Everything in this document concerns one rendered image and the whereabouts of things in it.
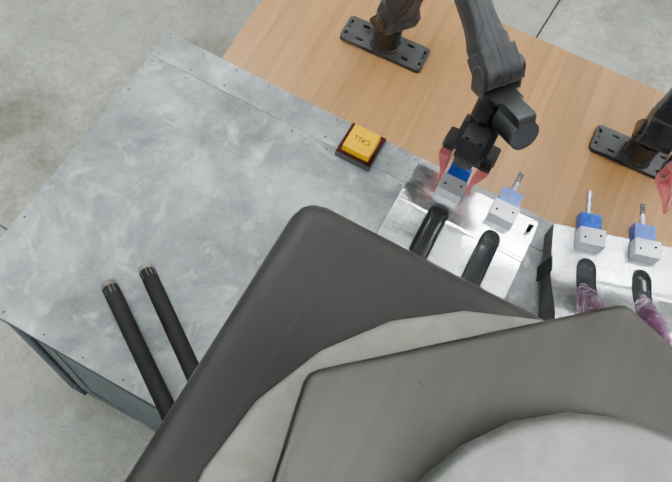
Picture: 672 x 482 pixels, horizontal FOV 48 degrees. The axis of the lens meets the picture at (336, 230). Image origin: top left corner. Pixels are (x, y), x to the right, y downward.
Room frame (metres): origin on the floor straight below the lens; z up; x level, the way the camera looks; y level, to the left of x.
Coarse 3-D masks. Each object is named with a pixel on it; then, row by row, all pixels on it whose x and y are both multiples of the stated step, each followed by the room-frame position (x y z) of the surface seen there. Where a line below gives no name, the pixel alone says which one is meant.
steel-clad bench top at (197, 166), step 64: (192, 64) 0.96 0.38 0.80; (128, 128) 0.77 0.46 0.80; (192, 128) 0.80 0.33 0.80; (256, 128) 0.83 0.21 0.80; (320, 128) 0.86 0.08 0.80; (64, 192) 0.60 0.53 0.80; (128, 192) 0.63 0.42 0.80; (192, 192) 0.65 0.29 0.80; (256, 192) 0.68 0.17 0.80; (320, 192) 0.71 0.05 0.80; (384, 192) 0.74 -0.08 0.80; (0, 256) 0.44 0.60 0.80; (64, 256) 0.47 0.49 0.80; (128, 256) 0.49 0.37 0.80; (192, 256) 0.52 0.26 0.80; (256, 256) 0.55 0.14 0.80; (64, 320) 0.35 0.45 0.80; (192, 320) 0.40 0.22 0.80; (128, 384) 0.26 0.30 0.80
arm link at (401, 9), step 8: (384, 0) 1.10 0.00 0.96; (392, 0) 1.07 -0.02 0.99; (400, 0) 1.06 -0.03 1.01; (408, 0) 1.04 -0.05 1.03; (416, 0) 1.05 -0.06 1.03; (384, 8) 1.08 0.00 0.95; (392, 8) 1.07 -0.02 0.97; (400, 8) 1.05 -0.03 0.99; (408, 8) 1.05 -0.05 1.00; (416, 8) 1.07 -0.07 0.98; (392, 16) 1.06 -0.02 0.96; (400, 16) 1.05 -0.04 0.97; (408, 16) 1.07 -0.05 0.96; (416, 16) 1.08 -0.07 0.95; (392, 24) 1.05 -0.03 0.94; (400, 24) 1.06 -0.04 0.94; (408, 24) 1.07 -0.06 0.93; (416, 24) 1.09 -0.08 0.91; (384, 32) 1.07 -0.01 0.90; (392, 32) 1.06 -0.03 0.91
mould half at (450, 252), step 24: (408, 192) 0.71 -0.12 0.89; (432, 192) 0.72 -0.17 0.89; (408, 216) 0.66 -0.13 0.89; (456, 216) 0.68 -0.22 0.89; (480, 216) 0.69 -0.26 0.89; (408, 240) 0.61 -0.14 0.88; (456, 240) 0.63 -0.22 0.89; (504, 240) 0.65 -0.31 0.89; (528, 240) 0.66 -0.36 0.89; (456, 264) 0.58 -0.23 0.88; (504, 264) 0.60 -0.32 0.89; (504, 288) 0.55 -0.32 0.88
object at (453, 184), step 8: (456, 168) 0.77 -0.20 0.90; (448, 176) 0.74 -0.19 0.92; (456, 176) 0.75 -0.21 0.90; (464, 176) 0.76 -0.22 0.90; (440, 184) 0.72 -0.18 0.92; (448, 184) 0.73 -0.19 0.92; (456, 184) 0.73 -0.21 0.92; (464, 184) 0.73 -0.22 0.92; (440, 192) 0.71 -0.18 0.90; (448, 192) 0.71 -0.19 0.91; (456, 192) 0.71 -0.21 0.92; (456, 200) 0.70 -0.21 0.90
